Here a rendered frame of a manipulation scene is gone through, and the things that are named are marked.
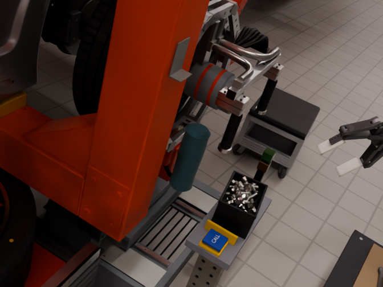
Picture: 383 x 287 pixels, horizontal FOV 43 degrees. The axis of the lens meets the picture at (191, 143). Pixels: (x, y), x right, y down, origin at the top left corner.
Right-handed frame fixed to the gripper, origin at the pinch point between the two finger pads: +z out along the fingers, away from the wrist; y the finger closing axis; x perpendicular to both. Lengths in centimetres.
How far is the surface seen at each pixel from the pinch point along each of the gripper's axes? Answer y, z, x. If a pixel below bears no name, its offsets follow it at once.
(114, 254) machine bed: -28, 99, -25
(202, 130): -3, 36, -37
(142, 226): -32, 87, -34
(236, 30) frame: -2, 12, -71
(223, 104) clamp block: 9.5, 21.3, -29.7
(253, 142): -101, 51, -100
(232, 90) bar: 13.5, 16.0, -28.9
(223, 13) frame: 16, 10, -59
